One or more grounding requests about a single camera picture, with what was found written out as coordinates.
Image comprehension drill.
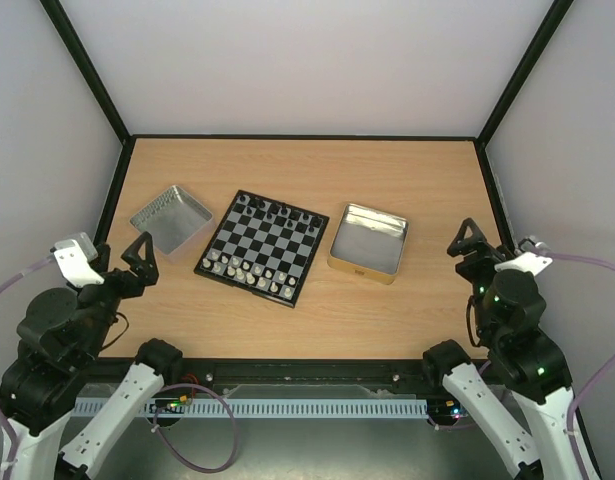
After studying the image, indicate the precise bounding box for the gold rimmed metal tin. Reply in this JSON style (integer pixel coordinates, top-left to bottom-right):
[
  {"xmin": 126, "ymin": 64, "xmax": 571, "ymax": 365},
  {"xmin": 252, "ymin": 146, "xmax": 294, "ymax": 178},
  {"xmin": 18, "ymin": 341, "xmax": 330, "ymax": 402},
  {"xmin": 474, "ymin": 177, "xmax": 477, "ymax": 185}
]
[{"xmin": 327, "ymin": 203, "xmax": 409, "ymax": 285}]

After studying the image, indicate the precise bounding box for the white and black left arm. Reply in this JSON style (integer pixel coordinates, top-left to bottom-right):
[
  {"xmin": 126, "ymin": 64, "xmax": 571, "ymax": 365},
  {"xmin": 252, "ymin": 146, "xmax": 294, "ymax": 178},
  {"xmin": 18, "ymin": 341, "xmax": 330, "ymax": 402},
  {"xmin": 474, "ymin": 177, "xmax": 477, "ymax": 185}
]
[{"xmin": 0, "ymin": 232, "xmax": 183, "ymax": 479}]

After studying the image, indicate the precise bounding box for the circuit board with led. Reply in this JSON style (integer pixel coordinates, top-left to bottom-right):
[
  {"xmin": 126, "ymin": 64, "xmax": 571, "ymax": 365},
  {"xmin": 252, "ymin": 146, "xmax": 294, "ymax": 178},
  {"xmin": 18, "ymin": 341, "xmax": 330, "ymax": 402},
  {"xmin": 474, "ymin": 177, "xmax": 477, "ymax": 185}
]
[
  {"xmin": 151, "ymin": 395, "xmax": 194, "ymax": 414},
  {"xmin": 428, "ymin": 397, "xmax": 468, "ymax": 423}
]

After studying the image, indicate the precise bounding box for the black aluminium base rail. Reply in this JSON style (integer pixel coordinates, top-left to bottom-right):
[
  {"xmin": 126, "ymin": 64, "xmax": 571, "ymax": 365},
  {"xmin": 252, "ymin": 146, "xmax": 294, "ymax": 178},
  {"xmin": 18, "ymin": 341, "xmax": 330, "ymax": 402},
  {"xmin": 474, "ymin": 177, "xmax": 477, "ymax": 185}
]
[{"xmin": 86, "ymin": 355, "xmax": 568, "ymax": 396}]

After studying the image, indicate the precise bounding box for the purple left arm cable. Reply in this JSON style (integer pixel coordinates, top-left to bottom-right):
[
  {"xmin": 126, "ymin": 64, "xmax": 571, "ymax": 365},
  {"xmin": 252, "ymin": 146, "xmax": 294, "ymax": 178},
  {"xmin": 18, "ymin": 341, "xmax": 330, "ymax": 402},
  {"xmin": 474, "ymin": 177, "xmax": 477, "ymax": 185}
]
[{"xmin": 0, "ymin": 254, "xmax": 238, "ymax": 480}]

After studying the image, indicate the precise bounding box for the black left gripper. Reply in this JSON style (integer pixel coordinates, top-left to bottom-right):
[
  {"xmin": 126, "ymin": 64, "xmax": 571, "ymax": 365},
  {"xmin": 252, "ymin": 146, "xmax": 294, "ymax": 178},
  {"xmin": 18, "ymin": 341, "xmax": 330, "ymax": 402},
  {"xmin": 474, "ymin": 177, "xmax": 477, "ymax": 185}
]
[{"xmin": 77, "ymin": 231, "xmax": 161, "ymax": 360}]

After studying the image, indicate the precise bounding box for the left circuit board with LED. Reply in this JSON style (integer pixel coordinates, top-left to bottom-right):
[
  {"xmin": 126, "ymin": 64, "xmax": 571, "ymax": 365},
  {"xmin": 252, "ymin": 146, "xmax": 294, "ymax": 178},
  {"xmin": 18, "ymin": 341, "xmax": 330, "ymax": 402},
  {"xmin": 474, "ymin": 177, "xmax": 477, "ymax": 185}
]
[{"xmin": 151, "ymin": 395, "xmax": 194, "ymax": 414}]

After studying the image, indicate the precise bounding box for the light blue slotted cable duct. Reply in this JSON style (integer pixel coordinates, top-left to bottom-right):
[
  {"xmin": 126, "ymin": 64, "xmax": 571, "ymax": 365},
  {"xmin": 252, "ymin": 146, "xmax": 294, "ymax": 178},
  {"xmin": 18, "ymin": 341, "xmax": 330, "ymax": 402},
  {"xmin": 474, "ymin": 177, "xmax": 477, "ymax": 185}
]
[{"xmin": 73, "ymin": 397, "xmax": 428, "ymax": 420}]

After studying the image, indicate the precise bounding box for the black and silver chessboard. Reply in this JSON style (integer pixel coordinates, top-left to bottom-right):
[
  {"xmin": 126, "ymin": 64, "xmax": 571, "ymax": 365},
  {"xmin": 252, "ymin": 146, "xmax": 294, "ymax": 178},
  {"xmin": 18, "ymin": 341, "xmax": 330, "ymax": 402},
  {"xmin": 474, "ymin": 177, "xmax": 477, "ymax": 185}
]
[{"xmin": 194, "ymin": 191, "xmax": 329, "ymax": 308}]

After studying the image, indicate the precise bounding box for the black cage frame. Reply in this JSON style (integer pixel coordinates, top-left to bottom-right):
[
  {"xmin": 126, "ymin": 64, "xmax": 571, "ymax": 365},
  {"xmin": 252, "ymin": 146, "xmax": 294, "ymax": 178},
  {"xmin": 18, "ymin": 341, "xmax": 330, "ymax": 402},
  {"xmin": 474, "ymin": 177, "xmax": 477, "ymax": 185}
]
[{"xmin": 0, "ymin": 0, "xmax": 604, "ymax": 480}]

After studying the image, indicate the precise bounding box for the silver textured metal tray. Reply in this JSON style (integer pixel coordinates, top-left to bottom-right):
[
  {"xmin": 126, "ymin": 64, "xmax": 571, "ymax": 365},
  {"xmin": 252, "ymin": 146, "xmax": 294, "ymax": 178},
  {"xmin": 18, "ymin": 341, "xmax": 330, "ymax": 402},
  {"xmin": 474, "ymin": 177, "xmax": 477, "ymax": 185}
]
[{"xmin": 129, "ymin": 185, "xmax": 216, "ymax": 262}]

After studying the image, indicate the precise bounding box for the black chess pieces row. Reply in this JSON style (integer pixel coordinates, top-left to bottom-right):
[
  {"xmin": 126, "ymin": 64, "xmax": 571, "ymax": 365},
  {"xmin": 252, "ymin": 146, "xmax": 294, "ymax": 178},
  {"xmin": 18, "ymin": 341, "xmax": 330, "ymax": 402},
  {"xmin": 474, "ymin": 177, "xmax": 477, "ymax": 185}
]
[{"xmin": 228, "ymin": 191, "xmax": 329, "ymax": 236}]

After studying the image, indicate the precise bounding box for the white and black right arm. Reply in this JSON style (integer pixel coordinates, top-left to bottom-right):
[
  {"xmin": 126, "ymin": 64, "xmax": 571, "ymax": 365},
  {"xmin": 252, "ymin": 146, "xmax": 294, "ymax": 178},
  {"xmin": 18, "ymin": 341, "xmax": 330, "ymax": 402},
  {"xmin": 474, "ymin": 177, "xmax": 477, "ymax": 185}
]
[{"xmin": 423, "ymin": 218, "xmax": 599, "ymax": 479}]

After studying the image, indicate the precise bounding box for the right circuit board with LED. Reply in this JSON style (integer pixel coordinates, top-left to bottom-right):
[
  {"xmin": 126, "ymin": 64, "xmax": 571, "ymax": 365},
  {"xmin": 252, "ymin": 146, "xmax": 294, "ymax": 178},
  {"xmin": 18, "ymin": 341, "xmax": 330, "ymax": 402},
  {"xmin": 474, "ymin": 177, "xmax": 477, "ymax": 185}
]
[{"xmin": 428, "ymin": 397, "xmax": 468, "ymax": 423}]

